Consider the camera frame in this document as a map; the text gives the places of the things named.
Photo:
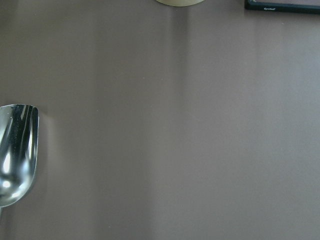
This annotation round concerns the silver metal ice scoop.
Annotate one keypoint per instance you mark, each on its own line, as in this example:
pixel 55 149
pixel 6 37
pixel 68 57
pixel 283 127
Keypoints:
pixel 19 132

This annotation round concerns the cream rabbit serving tray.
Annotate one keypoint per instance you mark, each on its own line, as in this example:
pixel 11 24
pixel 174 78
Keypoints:
pixel 180 3

